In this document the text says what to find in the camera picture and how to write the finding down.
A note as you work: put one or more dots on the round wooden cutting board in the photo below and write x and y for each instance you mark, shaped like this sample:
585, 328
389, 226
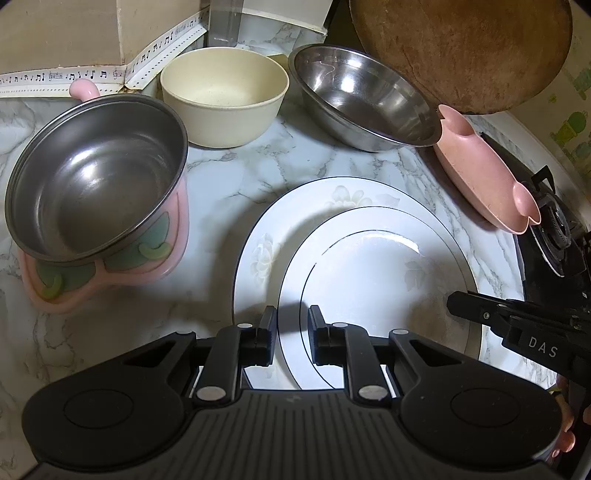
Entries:
461, 46

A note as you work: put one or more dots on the cream bowl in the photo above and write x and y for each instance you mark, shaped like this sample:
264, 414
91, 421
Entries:
221, 92

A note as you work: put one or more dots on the large white floral plate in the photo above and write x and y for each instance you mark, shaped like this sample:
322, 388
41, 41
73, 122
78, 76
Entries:
295, 217

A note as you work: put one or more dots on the person's right hand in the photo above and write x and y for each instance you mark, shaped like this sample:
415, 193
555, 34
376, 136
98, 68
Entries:
566, 415

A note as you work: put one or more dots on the stainless steel bowl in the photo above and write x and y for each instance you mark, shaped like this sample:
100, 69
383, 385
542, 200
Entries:
360, 101

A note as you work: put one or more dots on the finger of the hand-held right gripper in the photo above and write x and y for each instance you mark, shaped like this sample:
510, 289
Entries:
475, 309

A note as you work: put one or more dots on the white box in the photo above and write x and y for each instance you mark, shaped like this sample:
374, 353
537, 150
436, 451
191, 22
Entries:
286, 14

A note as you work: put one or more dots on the pink steel-lined pot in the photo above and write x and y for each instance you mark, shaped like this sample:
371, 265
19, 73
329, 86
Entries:
92, 184

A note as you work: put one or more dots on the pink fish-shaped dish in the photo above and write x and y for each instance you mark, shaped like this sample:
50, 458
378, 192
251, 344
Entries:
480, 170

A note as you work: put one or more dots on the kitchen knife blade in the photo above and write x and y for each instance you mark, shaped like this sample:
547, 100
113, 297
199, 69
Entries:
226, 23

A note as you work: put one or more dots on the black gas stove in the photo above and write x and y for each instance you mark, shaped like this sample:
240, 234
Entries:
558, 230

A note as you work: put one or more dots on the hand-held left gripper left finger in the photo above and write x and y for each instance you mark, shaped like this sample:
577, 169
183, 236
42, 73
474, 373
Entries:
269, 339

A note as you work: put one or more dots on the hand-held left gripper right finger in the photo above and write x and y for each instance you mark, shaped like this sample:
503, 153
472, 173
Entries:
316, 341

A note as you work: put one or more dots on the music note trim tape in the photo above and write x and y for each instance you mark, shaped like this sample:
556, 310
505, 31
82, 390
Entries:
166, 44
55, 78

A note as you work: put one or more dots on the small white plate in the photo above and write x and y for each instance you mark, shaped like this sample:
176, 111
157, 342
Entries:
378, 277

